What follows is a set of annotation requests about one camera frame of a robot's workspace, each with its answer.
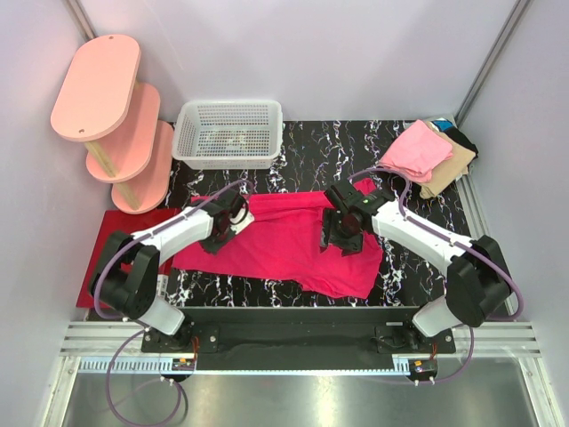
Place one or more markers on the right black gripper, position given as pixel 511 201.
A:
pixel 330 217

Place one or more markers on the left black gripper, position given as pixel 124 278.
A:
pixel 213 247

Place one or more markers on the magenta t shirt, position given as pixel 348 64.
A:
pixel 283 243

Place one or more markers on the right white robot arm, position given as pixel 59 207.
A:
pixel 477 281

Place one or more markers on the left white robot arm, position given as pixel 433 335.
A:
pixel 126 273

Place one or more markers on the black marble pattern mat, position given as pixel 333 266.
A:
pixel 314 154

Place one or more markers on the white plastic basket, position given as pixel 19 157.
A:
pixel 228 135

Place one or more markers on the folded pink t shirt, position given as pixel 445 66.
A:
pixel 416 152

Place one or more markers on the red box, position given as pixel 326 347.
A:
pixel 114 220

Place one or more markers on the folded beige t shirt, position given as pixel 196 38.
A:
pixel 448 171

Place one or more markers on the folded blue white garment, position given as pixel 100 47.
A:
pixel 441 124

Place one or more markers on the folded black t shirt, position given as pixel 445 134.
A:
pixel 460 138

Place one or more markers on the pink three-tier shelf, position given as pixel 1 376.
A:
pixel 102 106

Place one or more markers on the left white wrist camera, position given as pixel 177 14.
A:
pixel 243 219

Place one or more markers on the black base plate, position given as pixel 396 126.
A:
pixel 386 330

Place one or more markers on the aluminium rail frame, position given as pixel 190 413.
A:
pixel 113 345

